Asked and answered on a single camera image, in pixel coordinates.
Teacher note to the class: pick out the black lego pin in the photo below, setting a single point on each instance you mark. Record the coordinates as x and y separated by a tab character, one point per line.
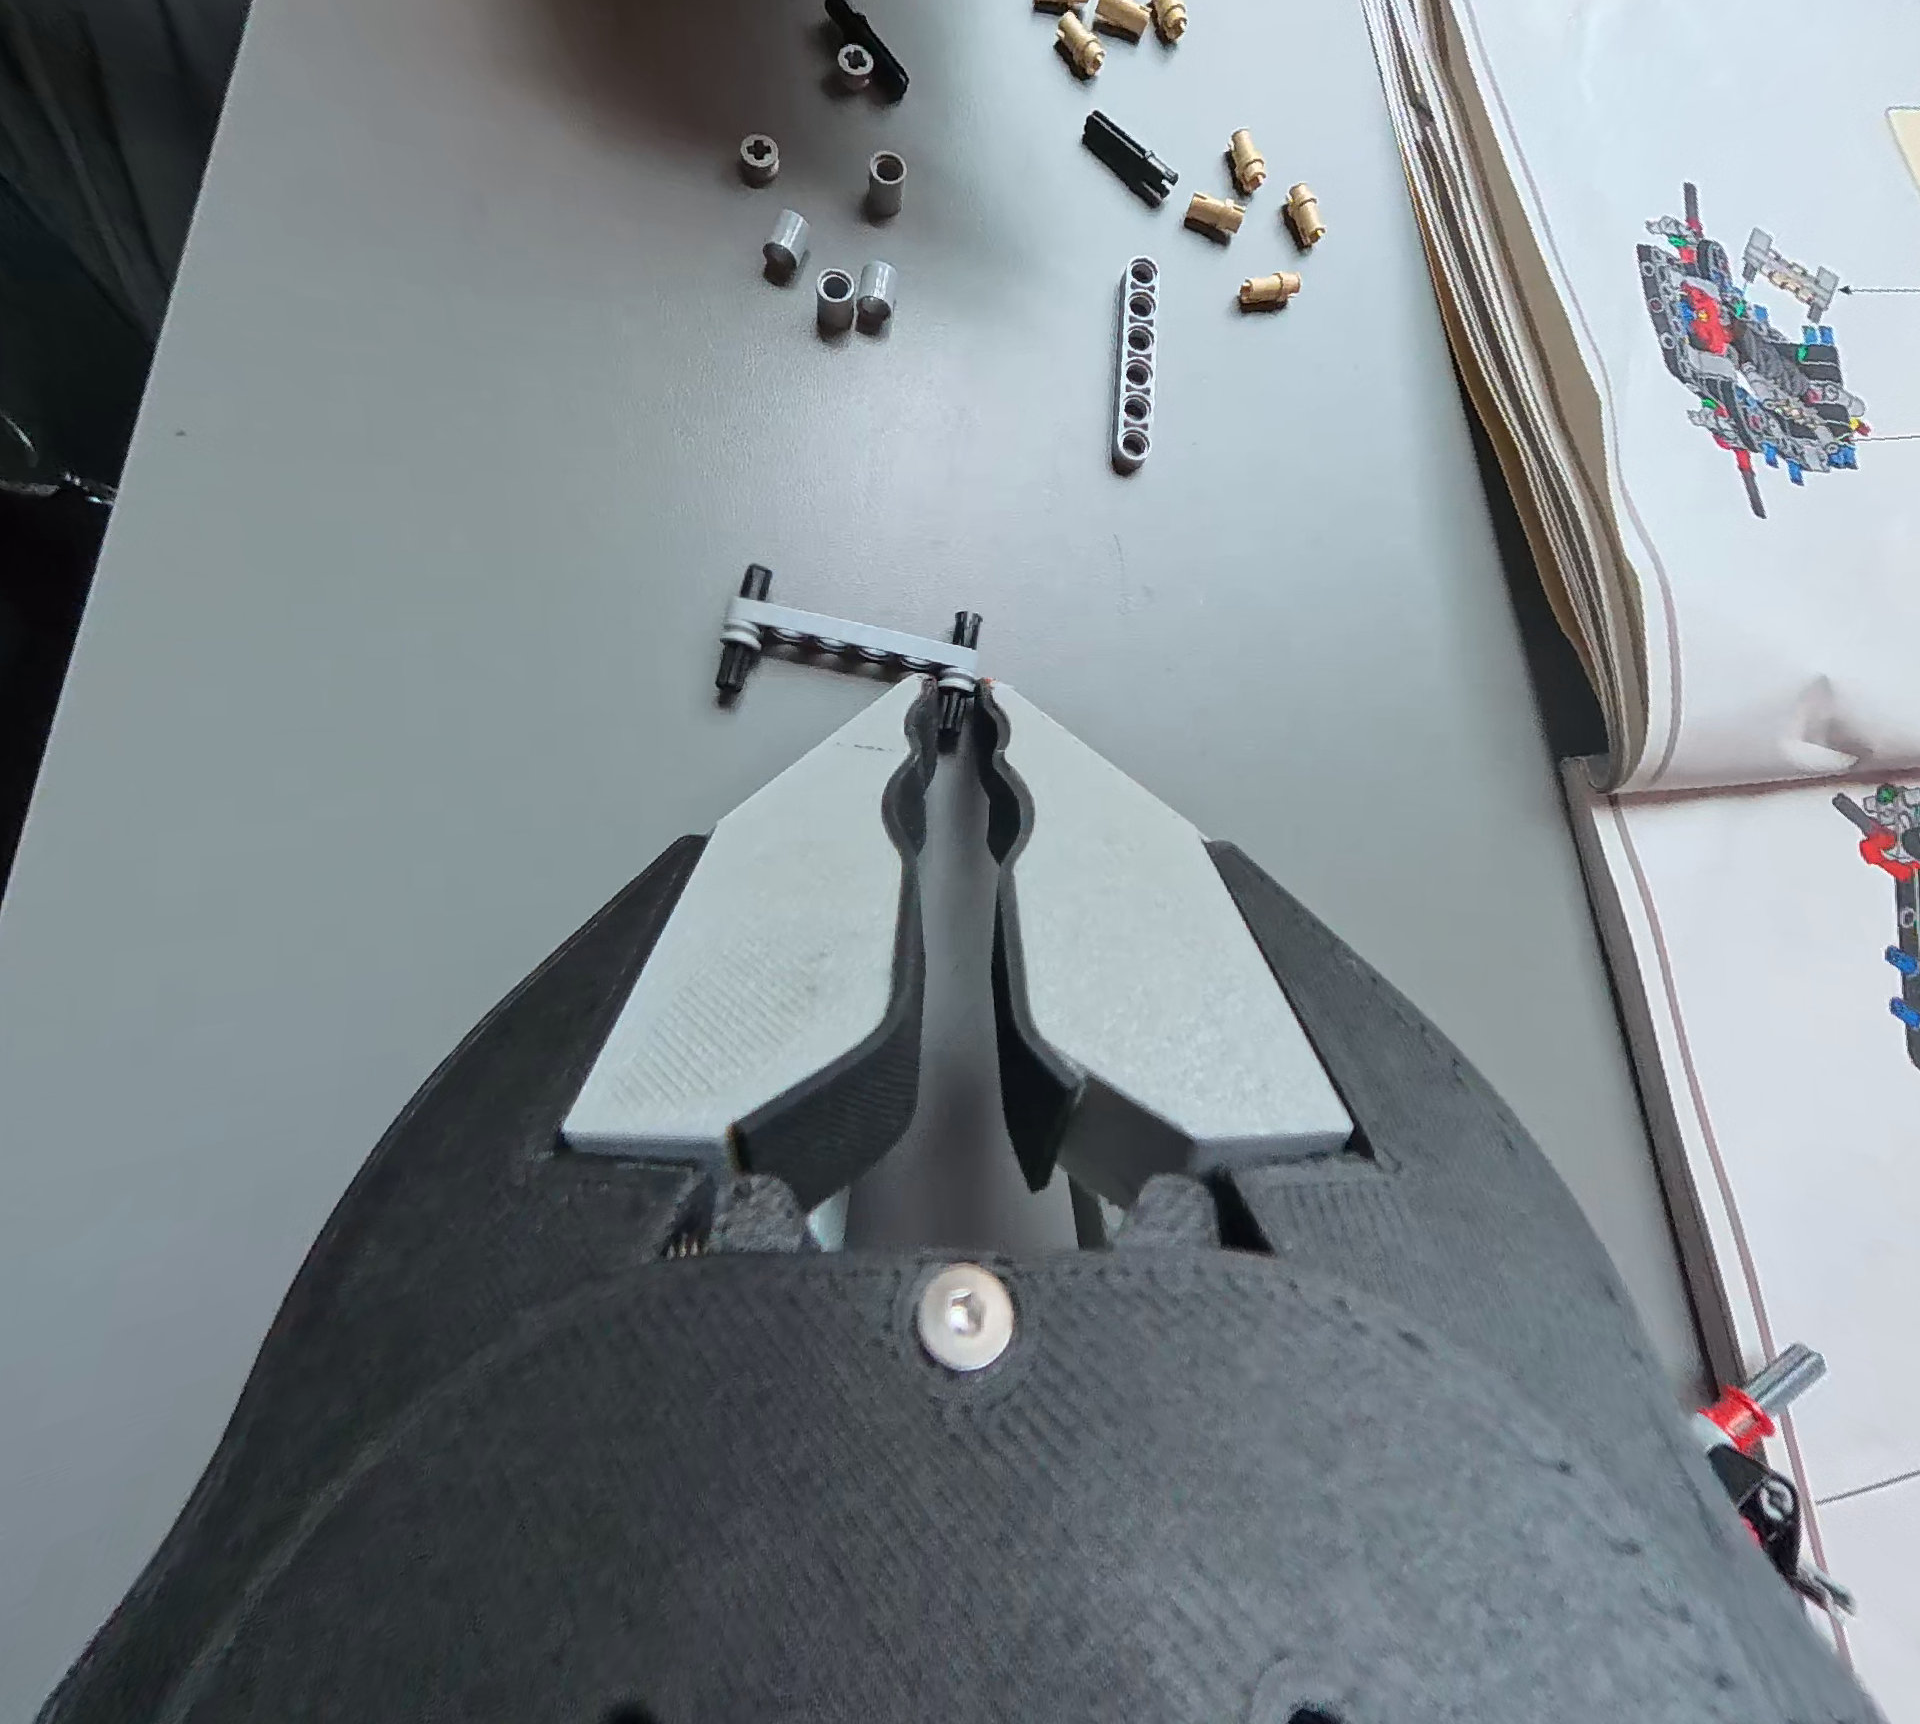
1128	156
840	11

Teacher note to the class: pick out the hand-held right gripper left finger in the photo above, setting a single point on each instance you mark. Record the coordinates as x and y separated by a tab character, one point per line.
721	989

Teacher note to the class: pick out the multicoloured lego assembly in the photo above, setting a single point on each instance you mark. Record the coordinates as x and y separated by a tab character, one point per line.
1763	1498

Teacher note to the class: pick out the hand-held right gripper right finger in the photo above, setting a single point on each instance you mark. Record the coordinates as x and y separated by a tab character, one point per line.
1170	989

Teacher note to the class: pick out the person's leg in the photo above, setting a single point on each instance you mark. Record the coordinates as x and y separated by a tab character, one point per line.
104	104

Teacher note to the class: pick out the light grey lego sleeve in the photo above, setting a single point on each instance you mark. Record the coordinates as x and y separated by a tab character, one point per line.
834	303
885	187
879	294
785	243

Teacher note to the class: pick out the cluster of tan lego pins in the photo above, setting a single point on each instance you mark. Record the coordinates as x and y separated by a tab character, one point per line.
1120	11

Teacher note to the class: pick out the grey lego beam with pins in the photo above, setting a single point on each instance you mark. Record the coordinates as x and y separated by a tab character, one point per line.
840	644

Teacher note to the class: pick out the person's black jacket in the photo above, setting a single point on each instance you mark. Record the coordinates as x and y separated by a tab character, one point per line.
38	644

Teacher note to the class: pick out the lego instruction booklet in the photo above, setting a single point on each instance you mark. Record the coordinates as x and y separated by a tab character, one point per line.
1651	28

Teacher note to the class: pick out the dark grey lego bushing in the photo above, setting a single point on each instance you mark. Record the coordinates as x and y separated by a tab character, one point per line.
760	158
853	65

